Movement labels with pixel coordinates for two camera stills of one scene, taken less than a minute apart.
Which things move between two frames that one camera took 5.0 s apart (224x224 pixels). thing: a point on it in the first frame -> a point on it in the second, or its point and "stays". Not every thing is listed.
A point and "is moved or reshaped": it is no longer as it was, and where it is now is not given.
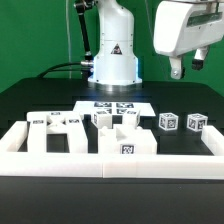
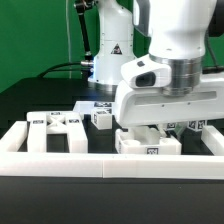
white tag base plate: (111, 108) stays
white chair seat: (125, 138) is moved or reshaped
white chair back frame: (43, 123) stays
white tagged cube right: (197, 121) stays
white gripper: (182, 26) -> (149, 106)
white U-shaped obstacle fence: (14, 163) stays
